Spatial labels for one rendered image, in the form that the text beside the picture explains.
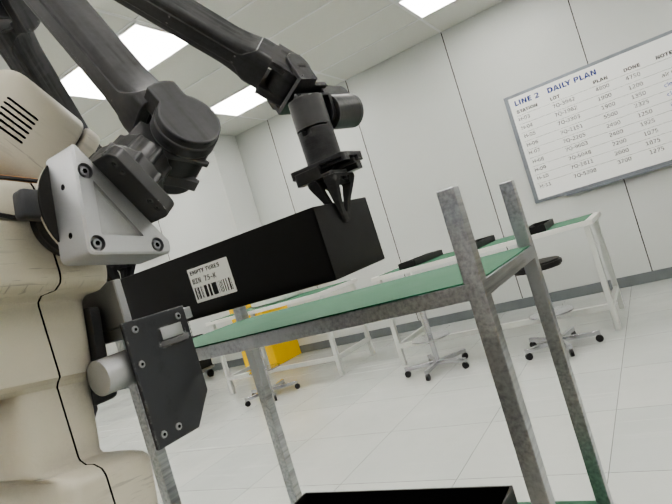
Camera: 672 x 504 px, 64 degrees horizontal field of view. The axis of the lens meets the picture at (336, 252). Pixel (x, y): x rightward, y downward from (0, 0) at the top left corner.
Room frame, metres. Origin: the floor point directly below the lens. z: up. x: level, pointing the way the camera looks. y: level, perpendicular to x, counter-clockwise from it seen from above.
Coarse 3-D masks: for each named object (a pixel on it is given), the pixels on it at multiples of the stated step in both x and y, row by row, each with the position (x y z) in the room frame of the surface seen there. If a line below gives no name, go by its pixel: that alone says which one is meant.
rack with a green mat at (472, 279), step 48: (528, 240) 1.20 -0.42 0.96; (384, 288) 1.22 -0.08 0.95; (432, 288) 0.91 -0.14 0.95; (480, 288) 0.84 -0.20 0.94; (240, 336) 1.10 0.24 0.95; (288, 336) 1.04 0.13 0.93; (480, 336) 0.85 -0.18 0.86; (576, 384) 1.21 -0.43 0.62; (144, 432) 1.29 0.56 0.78; (528, 432) 0.84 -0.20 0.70; (576, 432) 1.21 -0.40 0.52; (288, 480) 1.65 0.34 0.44; (528, 480) 0.85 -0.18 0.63
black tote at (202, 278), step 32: (288, 224) 0.81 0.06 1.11; (320, 224) 0.79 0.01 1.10; (352, 224) 0.87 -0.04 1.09; (192, 256) 0.92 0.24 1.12; (224, 256) 0.88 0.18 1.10; (256, 256) 0.85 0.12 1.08; (288, 256) 0.82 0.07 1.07; (320, 256) 0.79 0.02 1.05; (352, 256) 0.84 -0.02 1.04; (128, 288) 1.01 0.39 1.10; (160, 288) 0.97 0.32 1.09; (192, 288) 0.93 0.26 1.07; (224, 288) 0.89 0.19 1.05; (256, 288) 0.86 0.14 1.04; (288, 288) 0.83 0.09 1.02
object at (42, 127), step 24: (0, 72) 0.65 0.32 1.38; (0, 96) 0.63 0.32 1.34; (24, 96) 0.65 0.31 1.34; (48, 96) 0.68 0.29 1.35; (0, 120) 0.62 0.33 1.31; (24, 120) 0.64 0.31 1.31; (48, 120) 0.67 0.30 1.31; (72, 120) 0.70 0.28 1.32; (0, 144) 0.61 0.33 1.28; (24, 144) 0.64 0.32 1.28; (48, 144) 0.66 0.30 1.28; (96, 144) 0.72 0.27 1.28; (0, 168) 0.61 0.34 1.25; (24, 168) 0.63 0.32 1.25
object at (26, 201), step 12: (48, 180) 0.54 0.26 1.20; (24, 192) 0.52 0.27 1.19; (36, 192) 0.53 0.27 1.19; (48, 192) 0.54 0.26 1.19; (24, 204) 0.52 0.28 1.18; (36, 204) 0.53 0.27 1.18; (48, 204) 0.54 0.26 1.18; (24, 216) 0.52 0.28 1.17; (36, 216) 0.53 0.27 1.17; (48, 216) 0.54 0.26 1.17; (48, 228) 0.53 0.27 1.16
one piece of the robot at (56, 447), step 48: (0, 192) 0.56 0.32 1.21; (0, 240) 0.55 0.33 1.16; (48, 240) 0.58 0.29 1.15; (0, 288) 0.55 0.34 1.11; (48, 288) 0.59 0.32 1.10; (96, 288) 0.65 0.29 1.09; (0, 336) 0.58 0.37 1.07; (48, 336) 0.63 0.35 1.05; (96, 336) 0.68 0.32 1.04; (0, 384) 0.57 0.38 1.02; (48, 384) 0.62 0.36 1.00; (0, 432) 0.61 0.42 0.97; (48, 432) 0.61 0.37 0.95; (96, 432) 0.66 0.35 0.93; (0, 480) 0.61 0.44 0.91; (48, 480) 0.59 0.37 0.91; (96, 480) 0.60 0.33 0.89; (144, 480) 0.65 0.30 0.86
